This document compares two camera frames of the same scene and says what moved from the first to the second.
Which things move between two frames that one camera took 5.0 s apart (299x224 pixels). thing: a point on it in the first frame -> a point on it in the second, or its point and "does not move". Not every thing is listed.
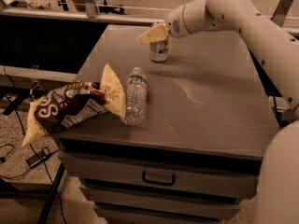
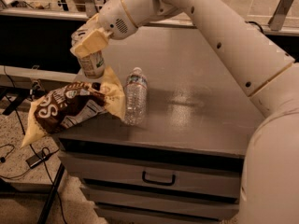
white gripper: x=174 y=22 -> x=116 y=20
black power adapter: x=36 y=160 does not move
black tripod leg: x=43 y=217 does not move
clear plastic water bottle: x=135 y=91 does not move
